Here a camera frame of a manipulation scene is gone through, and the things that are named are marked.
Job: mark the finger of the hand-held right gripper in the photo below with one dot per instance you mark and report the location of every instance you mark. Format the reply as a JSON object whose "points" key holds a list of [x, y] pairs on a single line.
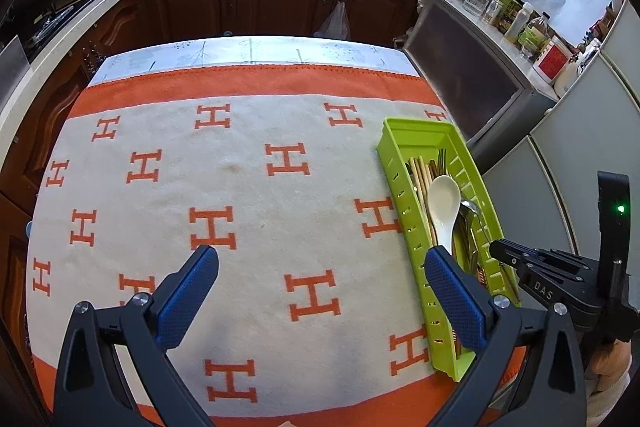
{"points": [[545, 277]]}

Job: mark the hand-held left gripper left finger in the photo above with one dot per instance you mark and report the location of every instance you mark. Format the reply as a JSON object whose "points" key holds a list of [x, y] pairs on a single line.
{"points": [[190, 287]]}

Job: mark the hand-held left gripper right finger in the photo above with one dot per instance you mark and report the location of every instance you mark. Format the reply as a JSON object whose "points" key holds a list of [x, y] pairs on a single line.
{"points": [[452, 292]]}

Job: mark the large steel spoon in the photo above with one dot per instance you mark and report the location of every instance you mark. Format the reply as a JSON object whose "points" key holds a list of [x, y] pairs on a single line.
{"points": [[442, 202]]}

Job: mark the ivory chopstick red end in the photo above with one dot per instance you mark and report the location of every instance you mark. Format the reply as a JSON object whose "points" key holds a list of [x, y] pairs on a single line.
{"points": [[415, 177]]}

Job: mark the wooden chopstick red end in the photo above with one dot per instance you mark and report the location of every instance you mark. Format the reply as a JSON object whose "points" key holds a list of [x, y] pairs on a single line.
{"points": [[422, 172], [429, 169]]}

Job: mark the metal fork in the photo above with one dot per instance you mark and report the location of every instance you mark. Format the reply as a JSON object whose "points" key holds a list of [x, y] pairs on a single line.
{"points": [[441, 164]]}

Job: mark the green plastic utensil tray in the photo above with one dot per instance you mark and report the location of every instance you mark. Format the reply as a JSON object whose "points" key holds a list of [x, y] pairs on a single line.
{"points": [[395, 142]]}

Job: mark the person's right forearm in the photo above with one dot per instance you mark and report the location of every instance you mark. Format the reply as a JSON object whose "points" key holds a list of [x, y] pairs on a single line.
{"points": [[602, 409]]}

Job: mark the person's right hand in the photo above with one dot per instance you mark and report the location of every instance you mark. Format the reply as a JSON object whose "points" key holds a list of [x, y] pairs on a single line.
{"points": [[610, 364]]}

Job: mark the grey refrigerator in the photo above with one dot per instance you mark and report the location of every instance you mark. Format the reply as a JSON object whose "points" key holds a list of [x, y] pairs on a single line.
{"points": [[565, 167]]}

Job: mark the orange beige printed blanket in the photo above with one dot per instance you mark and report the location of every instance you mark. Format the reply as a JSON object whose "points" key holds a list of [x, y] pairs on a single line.
{"points": [[250, 147]]}

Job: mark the white electric pot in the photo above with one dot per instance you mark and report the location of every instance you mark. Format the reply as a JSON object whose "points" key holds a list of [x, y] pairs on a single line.
{"points": [[570, 74]]}

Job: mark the red label jar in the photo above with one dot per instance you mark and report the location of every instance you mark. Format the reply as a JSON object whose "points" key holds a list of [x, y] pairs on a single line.
{"points": [[550, 59]]}

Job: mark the clear bottle green label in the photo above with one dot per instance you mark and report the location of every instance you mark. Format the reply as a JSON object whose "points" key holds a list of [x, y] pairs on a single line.
{"points": [[534, 34]]}

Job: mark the steel glass-door cabinet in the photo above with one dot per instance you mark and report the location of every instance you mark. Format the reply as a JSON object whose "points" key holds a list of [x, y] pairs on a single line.
{"points": [[465, 72]]}

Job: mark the white plastic bottle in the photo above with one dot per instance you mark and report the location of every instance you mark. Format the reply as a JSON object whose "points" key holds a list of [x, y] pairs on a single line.
{"points": [[520, 22]]}

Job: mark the pale blue patterned tablecloth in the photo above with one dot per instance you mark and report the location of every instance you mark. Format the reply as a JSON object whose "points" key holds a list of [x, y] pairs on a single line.
{"points": [[225, 52]]}

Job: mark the green label jar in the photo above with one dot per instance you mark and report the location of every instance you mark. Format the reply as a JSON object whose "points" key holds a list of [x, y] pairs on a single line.
{"points": [[507, 9]]}

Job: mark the stainless steel stove cover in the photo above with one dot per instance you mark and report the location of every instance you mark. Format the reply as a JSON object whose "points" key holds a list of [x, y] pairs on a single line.
{"points": [[12, 72]]}

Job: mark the dark wooden kitchen cabinets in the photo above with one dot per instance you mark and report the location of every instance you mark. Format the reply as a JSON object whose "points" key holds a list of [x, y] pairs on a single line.
{"points": [[200, 2]]}

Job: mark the hanging plastic bag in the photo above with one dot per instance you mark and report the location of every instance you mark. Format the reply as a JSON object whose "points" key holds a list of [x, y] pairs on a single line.
{"points": [[336, 24]]}

